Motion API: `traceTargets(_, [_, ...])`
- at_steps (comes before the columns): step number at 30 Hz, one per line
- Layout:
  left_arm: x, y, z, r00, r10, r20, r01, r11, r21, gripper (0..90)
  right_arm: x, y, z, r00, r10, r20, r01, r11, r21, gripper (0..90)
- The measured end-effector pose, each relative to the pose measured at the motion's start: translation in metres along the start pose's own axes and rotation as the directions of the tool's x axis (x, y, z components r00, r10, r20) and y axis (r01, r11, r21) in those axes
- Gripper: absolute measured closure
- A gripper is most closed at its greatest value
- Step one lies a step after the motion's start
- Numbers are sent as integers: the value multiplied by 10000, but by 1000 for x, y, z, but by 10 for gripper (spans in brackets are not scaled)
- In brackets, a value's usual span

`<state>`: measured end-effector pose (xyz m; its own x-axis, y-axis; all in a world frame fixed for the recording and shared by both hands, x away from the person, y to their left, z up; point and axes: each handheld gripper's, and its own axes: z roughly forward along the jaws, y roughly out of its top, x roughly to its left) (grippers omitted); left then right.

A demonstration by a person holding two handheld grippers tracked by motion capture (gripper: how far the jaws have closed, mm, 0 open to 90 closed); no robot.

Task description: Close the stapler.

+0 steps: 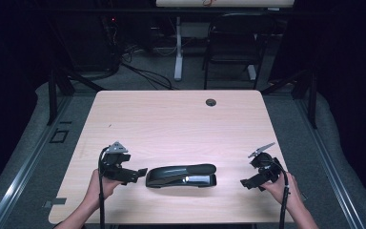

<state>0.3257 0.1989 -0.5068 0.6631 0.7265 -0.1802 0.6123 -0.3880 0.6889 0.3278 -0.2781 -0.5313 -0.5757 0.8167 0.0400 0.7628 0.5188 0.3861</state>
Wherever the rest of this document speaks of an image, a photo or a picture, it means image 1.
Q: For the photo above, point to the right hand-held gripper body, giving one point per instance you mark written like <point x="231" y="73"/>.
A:
<point x="265" y="168"/>

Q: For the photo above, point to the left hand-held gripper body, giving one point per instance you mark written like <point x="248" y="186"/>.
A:
<point x="117" y="168"/>

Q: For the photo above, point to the black stapler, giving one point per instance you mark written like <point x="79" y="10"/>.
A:
<point x="174" y="175"/>

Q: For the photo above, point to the person's right hand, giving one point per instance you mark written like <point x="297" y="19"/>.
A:
<point x="282" y="191"/>

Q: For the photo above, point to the person's left hand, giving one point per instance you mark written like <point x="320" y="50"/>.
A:
<point x="100" y="187"/>

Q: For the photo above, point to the black floor tape strip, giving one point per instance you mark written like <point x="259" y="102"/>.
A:
<point x="66" y="122"/>

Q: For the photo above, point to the grey tape patch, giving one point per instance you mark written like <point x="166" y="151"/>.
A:
<point x="56" y="201"/>

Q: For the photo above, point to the round black table grommet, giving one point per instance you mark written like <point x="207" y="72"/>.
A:
<point x="211" y="102"/>

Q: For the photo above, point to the black metal stand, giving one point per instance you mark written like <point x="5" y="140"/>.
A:
<point x="52" y="95"/>
<point x="311" y="95"/>

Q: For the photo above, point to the white desk leg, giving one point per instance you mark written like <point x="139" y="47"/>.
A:
<point x="178" y="57"/>
<point x="252" y="72"/>

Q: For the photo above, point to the dark equipment with red light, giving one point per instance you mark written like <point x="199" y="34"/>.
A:
<point x="111" y="38"/>

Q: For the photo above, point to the black chair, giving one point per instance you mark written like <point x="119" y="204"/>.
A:
<point x="235" y="38"/>

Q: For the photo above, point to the metal floor rail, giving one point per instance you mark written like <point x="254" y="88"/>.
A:
<point x="330" y="165"/>
<point x="25" y="168"/>

